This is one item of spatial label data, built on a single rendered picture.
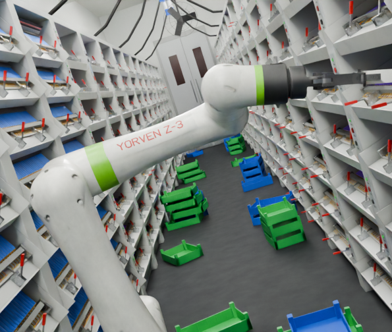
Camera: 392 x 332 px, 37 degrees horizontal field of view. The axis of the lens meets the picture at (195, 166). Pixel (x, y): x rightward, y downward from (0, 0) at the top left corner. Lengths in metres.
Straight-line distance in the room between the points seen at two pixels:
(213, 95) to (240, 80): 0.07
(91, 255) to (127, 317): 0.16
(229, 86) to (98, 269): 0.49
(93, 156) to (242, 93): 0.38
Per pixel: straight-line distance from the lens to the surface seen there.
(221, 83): 1.30
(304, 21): 2.59
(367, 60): 1.91
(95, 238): 1.27
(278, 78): 1.32
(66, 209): 1.24
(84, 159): 1.40
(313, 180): 3.34
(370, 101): 1.72
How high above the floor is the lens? 1.08
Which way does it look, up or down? 7 degrees down
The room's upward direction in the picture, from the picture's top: 18 degrees counter-clockwise
